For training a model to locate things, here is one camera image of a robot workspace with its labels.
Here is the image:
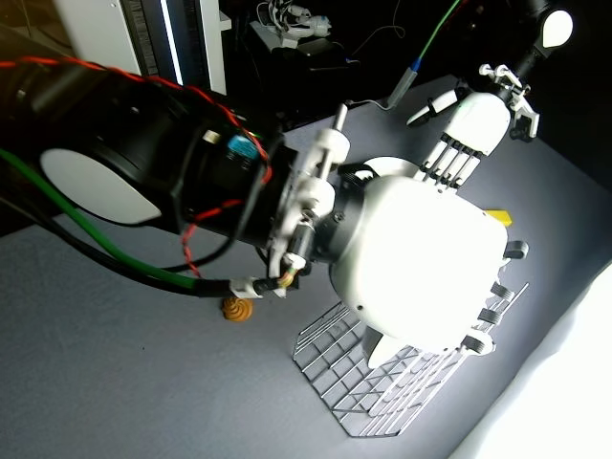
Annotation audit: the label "green cable with blue plug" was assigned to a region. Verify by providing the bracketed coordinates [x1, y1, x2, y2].
[411, 0, 464, 73]

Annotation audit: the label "thin white looped cable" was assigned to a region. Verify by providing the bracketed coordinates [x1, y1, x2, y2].
[350, 0, 407, 61]

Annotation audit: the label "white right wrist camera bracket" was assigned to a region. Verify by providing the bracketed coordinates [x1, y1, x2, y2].
[266, 102, 351, 298]

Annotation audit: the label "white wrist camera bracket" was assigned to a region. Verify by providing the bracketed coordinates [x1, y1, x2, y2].
[266, 102, 351, 298]
[478, 62, 542, 142]

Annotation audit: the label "orange swirl cookie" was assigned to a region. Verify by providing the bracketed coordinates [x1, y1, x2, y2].
[221, 295, 255, 324]

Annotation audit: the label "white thin cable on table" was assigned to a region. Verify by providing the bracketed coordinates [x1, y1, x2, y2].
[343, 98, 391, 112]

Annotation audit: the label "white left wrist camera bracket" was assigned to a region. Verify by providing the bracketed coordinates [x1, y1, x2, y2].
[478, 62, 542, 142]

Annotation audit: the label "grey cable adapter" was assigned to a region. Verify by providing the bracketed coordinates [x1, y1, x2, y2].
[385, 66, 423, 109]

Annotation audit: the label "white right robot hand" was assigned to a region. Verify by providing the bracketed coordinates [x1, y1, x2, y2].
[328, 172, 531, 370]

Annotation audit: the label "silver wire dish rack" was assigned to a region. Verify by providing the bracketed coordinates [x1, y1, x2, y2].
[291, 281, 531, 439]

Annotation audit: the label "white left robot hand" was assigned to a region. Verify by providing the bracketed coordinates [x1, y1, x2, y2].
[405, 88, 512, 198]

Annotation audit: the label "yellow rectangular block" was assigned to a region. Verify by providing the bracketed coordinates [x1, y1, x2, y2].
[484, 208, 514, 229]

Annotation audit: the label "black box in background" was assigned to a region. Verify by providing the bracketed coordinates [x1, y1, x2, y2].
[280, 37, 351, 74]

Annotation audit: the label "white robot column with light strip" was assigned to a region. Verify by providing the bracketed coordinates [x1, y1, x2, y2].
[52, 0, 229, 97]

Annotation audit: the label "white plate with dark rim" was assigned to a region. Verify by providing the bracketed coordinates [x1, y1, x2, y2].
[364, 156, 425, 183]

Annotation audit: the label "white gadgets in background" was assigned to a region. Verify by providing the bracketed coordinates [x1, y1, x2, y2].
[251, 0, 334, 50]

